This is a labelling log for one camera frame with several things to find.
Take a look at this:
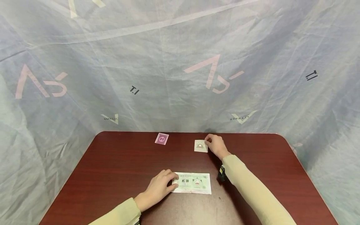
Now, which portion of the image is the person's right hand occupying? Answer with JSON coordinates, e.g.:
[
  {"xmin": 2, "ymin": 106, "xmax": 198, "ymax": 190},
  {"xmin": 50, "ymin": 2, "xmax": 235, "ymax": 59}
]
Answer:
[{"xmin": 204, "ymin": 134, "xmax": 232, "ymax": 162}]

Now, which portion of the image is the person's left hand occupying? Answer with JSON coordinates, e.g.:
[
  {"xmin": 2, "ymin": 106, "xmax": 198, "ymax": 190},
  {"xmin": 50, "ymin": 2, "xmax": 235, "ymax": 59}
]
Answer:
[{"xmin": 134, "ymin": 169, "xmax": 180, "ymax": 213}]

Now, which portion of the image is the white square card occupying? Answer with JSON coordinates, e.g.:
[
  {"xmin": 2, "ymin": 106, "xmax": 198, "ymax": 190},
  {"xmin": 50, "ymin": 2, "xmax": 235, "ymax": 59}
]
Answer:
[{"xmin": 194, "ymin": 139, "xmax": 209, "ymax": 153}]

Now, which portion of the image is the green and white paper note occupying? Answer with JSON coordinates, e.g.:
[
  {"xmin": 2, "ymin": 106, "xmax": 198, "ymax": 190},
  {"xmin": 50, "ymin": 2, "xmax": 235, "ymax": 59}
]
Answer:
[{"xmin": 171, "ymin": 172, "xmax": 212, "ymax": 195}]

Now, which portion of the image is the person's right forearm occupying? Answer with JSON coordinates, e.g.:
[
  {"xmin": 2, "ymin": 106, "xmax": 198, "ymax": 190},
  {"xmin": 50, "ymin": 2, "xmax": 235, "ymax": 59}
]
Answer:
[{"xmin": 221, "ymin": 154, "xmax": 298, "ymax": 225}]

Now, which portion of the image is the person's left forearm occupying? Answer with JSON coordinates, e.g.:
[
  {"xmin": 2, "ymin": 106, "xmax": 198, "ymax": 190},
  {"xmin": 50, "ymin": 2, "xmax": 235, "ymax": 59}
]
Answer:
[{"xmin": 88, "ymin": 197, "xmax": 142, "ymax": 225}]

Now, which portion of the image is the black wrist band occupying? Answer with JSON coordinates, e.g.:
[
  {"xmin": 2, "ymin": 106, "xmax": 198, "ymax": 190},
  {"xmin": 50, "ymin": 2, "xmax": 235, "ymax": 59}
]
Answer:
[{"xmin": 217, "ymin": 165, "xmax": 228, "ymax": 183}]

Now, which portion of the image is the pink square card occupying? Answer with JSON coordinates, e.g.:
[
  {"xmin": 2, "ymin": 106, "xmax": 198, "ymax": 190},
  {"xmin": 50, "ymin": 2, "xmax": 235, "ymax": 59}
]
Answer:
[{"xmin": 154, "ymin": 132, "xmax": 170, "ymax": 146}]

